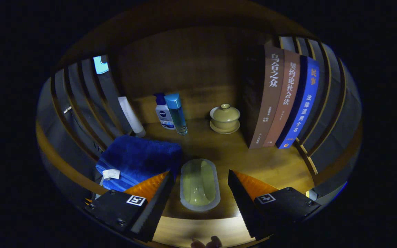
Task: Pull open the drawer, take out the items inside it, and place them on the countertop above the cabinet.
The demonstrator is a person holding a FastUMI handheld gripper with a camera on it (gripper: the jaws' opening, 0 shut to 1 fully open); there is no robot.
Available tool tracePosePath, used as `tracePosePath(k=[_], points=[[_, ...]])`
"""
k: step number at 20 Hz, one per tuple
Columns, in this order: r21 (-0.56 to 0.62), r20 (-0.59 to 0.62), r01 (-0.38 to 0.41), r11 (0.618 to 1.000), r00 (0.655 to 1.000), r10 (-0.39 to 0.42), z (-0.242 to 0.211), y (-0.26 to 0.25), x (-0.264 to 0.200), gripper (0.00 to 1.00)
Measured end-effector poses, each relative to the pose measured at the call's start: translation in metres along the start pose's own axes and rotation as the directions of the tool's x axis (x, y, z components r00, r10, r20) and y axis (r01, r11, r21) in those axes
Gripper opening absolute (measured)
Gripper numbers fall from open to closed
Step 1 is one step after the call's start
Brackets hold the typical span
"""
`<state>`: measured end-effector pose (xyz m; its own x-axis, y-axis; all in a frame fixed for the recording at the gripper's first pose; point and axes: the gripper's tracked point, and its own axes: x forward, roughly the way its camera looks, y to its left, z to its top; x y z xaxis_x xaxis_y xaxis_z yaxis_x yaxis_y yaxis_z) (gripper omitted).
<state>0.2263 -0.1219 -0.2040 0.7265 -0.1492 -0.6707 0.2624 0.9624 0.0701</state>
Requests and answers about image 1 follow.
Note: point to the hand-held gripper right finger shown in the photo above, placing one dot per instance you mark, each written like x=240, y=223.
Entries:
x=243, y=206

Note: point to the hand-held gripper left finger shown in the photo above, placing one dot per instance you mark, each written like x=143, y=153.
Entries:
x=155, y=210

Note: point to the wooden drawer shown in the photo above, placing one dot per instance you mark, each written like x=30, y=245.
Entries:
x=184, y=230

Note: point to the yellow-green scrub brush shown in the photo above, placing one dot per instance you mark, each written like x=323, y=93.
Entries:
x=198, y=186

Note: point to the wooden countertop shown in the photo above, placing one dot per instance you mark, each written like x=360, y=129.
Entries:
x=253, y=162

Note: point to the wooden cabinet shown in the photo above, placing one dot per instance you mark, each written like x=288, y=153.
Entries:
x=184, y=58

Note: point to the blue towel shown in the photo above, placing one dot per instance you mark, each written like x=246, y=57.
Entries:
x=140, y=155

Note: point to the beige lidded tea cup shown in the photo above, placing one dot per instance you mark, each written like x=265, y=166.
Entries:
x=224, y=119

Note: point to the white bottle with blue cap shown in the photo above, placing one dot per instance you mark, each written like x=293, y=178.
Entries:
x=164, y=115

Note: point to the teal clear bottle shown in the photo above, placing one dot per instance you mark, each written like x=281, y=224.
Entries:
x=177, y=117

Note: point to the white tube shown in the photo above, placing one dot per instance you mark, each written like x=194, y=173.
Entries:
x=131, y=117

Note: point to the dark brown book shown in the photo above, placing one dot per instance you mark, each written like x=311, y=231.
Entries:
x=267, y=103

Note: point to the reddish brown book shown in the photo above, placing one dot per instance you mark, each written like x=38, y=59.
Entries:
x=284, y=103

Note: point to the blue book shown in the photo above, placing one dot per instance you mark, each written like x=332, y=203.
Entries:
x=305, y=103

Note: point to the silver clip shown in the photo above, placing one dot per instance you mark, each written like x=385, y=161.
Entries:
x=67, y=109

